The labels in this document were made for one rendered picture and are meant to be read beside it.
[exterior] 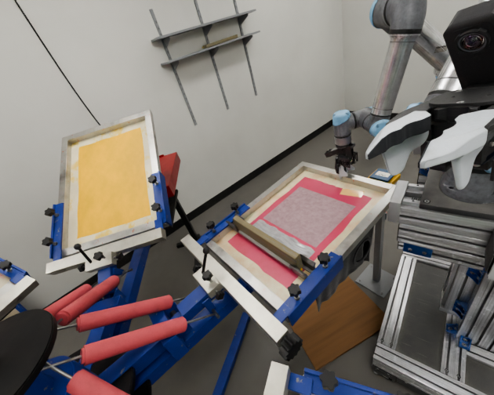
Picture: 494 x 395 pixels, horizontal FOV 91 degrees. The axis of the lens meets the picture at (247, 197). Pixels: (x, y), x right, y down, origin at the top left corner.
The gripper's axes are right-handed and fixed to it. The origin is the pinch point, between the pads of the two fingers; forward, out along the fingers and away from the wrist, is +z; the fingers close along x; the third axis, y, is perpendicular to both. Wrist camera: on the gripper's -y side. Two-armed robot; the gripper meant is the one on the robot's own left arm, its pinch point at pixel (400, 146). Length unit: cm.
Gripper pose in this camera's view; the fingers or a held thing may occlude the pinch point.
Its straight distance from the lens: 26.6
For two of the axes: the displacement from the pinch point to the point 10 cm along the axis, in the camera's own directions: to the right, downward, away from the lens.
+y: 3.2, 8.4, 4.4
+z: -8.4, 4.7, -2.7
